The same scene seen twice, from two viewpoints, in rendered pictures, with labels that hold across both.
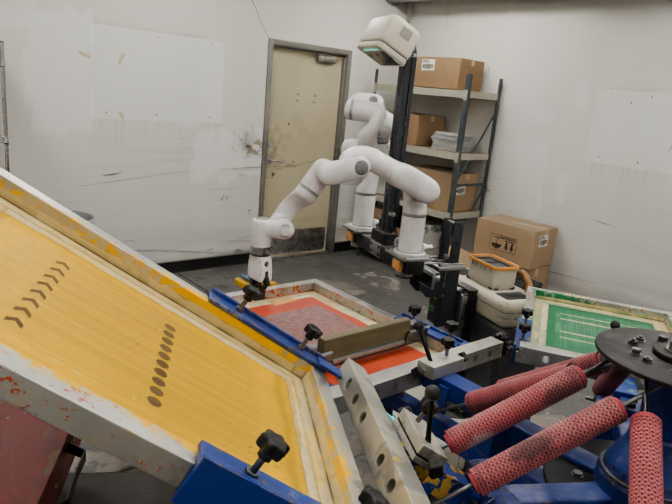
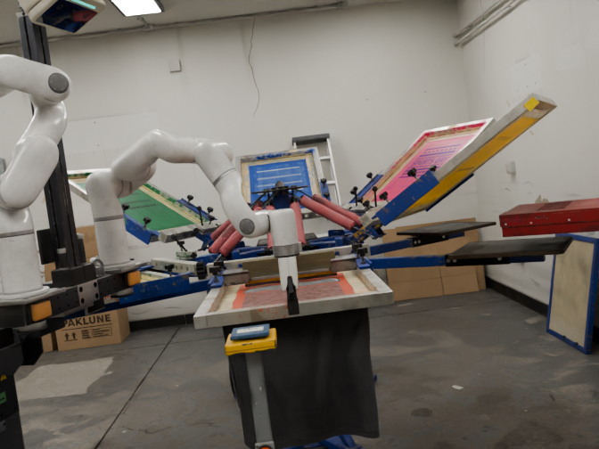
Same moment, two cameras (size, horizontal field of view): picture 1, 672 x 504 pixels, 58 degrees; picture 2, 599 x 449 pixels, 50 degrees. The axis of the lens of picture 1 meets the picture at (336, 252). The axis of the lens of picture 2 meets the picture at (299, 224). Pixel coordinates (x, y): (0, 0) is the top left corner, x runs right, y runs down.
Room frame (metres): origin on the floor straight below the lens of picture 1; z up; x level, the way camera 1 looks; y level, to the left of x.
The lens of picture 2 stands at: (3.53, 1.51, 1.35)
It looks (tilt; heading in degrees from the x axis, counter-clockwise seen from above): 4 degrees down; 220
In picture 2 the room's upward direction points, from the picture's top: 7 degrees counter-clockwise
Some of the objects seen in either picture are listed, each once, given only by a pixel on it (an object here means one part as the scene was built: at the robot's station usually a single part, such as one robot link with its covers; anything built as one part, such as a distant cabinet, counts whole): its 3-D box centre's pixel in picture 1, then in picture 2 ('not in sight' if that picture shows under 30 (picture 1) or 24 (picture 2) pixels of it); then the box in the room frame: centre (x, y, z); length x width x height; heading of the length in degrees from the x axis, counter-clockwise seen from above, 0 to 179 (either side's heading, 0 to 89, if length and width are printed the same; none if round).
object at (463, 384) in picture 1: (454, 388); not in sight; (1.45, -0.34, 1.02); 0.17 x 0.06 x 0.05; 42
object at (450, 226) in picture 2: not in sight; (389, 245); (0.44, -0.46, 0.91); 1.34 x 0.40 x 0.08; 162
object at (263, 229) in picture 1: (272, 232); (273, 226); (2.15, 0.24, 1.22); 0.15 x 0.10 x 0.11; 109
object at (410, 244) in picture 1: (414, 234); (108, 243); (2.35, -0.31, 1.21); 0.16 x 0.13 x 0.15; 114
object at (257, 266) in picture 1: (259, 265); (289, 270); (2.15, 0.28, 1.09); 0.10 x 0.07 x 0.11; 42
